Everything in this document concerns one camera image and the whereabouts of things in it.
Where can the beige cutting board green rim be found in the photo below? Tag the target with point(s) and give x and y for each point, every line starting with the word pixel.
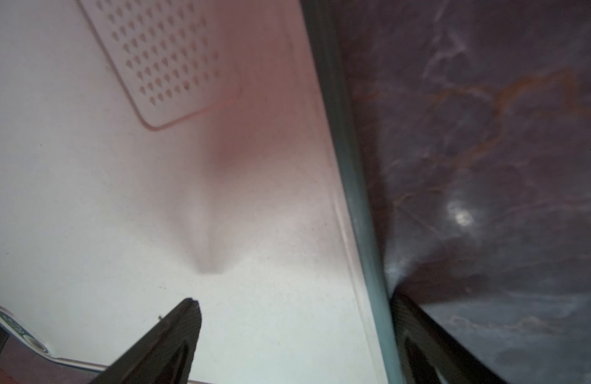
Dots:
pixel 153 151

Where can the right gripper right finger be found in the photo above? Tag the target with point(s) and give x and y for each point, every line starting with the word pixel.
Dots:
pixel 427 353

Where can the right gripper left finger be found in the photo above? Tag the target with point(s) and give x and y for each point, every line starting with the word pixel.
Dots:
pixel 165 354

